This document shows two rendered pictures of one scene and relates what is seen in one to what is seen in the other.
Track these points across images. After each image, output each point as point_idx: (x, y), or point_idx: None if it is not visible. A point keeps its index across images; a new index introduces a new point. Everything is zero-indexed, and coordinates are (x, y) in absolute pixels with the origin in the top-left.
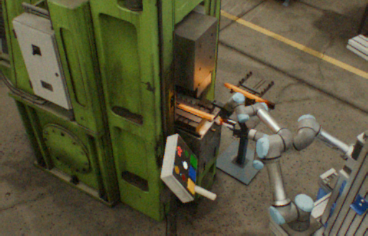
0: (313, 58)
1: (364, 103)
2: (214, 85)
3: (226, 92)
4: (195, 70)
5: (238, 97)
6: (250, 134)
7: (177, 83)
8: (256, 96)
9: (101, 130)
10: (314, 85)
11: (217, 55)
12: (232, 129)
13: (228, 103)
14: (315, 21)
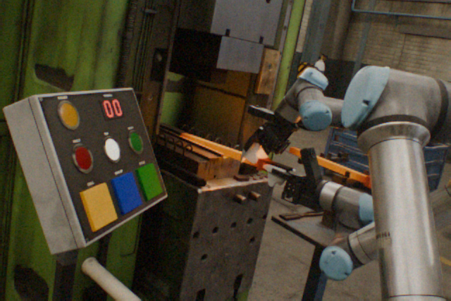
0: (447, 268)
1: None
2: (270, 160)
3: (294, 266)
4: None
5: (313, 72)
6: (327, 189)
7: (182, 23)
8: (354, 170)
9: (1, 121)
10: (450, 299)
11: (287, 89)
12: (283, 175)
13: (287, 94)
14: (447, 232)
